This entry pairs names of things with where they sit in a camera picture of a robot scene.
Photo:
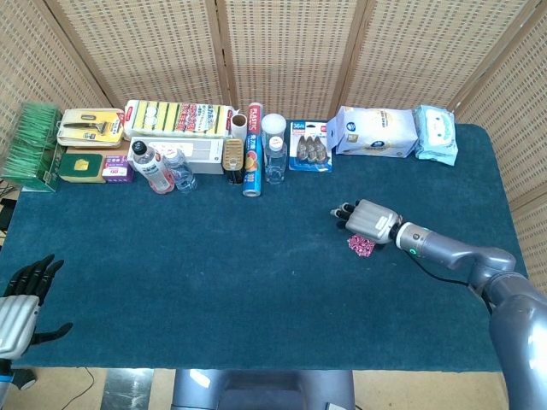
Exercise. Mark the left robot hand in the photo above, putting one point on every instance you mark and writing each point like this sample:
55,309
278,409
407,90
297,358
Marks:
15,324

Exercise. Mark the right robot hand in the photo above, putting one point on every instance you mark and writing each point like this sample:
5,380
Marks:
372,220

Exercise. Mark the pink patterned card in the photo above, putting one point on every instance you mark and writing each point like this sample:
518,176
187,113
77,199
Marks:
361,247

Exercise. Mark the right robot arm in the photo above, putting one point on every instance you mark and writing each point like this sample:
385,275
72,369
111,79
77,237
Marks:
453,250

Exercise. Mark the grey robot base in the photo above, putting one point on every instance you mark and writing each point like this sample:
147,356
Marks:
265,390

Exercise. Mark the black caster wheel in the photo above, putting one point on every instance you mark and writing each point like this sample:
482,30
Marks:
26,379

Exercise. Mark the white tissue pack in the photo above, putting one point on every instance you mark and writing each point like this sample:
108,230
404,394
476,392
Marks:
376,132

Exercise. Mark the blue hooks blister pack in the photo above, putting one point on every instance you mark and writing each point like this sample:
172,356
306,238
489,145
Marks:
309,149

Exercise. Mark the light blue wet wipes pack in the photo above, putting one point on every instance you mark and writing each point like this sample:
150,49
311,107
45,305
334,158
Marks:
436,136

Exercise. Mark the tall clear bottle white cap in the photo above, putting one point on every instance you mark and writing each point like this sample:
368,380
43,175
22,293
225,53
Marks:
275,164

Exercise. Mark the black box beside table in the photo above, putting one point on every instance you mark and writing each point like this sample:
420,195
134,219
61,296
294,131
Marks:
5,213

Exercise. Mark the blue plastic wrap roll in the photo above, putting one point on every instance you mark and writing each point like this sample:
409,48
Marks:
253,162

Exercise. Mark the clear jar white lid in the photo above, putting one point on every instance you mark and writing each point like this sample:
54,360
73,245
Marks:
273,124

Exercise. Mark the black gold tin can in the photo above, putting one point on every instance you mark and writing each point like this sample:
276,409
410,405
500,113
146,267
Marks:
233,156

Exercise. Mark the white paper roll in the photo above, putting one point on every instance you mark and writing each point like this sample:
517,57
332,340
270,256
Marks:
239,126

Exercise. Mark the blue felt table mat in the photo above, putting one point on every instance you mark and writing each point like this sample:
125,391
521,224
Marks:
213,277

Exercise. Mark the dark green small box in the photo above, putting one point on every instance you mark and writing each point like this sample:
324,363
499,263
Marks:
81,166

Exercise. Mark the long white carton box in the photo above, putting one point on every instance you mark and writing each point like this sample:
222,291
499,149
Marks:
205,154

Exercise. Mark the green tea bag box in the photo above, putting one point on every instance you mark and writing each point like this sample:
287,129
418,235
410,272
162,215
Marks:
30,145

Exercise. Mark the small purple box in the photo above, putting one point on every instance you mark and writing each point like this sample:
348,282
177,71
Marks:
115,171

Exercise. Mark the bamboo folding screen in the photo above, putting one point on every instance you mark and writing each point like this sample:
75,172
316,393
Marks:
290,51

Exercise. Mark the brown cardboard box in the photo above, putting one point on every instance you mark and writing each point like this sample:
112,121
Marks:
85,150

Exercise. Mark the small clear water bottle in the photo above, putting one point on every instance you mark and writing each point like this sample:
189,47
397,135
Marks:
184,177

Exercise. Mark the pink drink bottle black cap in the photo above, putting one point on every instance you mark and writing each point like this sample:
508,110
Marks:
156,175

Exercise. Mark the yellow razor blister pack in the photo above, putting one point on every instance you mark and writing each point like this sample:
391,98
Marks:
107,124

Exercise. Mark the yellow green sponge multipack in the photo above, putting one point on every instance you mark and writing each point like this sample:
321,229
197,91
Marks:
171,117

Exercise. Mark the shiny metal base plate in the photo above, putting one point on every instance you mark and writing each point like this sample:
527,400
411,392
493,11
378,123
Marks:
128,390

